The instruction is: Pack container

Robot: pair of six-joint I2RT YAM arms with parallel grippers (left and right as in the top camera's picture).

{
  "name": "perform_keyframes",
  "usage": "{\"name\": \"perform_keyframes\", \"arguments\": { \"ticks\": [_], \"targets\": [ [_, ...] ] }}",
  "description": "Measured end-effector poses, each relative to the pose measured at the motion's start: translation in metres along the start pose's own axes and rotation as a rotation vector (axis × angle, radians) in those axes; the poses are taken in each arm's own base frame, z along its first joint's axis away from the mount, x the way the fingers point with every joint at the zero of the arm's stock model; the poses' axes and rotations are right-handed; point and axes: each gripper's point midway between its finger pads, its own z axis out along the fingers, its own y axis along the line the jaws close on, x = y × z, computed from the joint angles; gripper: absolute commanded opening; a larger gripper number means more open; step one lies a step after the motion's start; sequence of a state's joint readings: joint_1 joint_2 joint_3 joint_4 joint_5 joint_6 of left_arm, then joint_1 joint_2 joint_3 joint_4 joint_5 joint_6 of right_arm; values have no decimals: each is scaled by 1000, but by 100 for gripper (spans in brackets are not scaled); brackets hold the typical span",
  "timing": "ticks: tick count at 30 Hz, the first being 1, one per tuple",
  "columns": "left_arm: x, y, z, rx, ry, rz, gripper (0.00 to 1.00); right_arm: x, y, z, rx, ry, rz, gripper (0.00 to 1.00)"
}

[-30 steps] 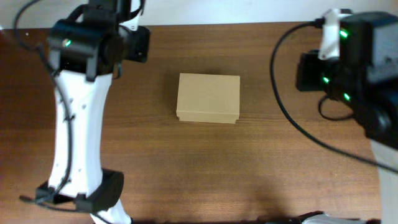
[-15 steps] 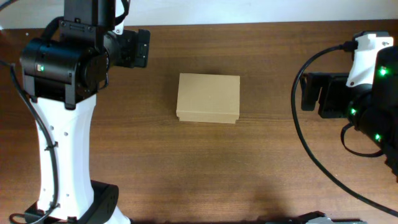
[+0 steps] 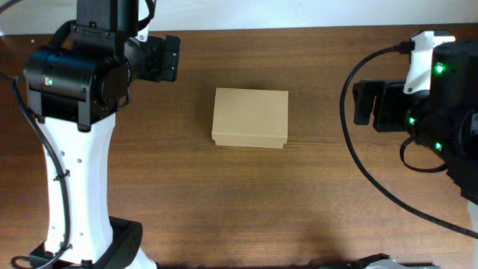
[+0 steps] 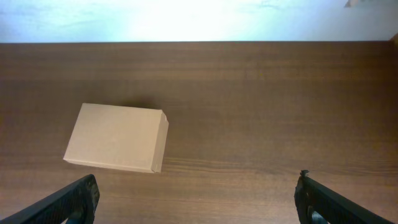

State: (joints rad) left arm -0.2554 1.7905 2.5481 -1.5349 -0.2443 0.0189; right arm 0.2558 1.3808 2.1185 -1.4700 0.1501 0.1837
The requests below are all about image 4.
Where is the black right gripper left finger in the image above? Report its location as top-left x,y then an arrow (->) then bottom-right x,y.
1,174 -> 100,224

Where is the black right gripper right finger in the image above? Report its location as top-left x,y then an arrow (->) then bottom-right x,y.
294,170 -> 390,224

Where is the cardboard box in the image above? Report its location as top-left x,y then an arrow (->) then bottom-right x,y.
63,103 -> 169,173

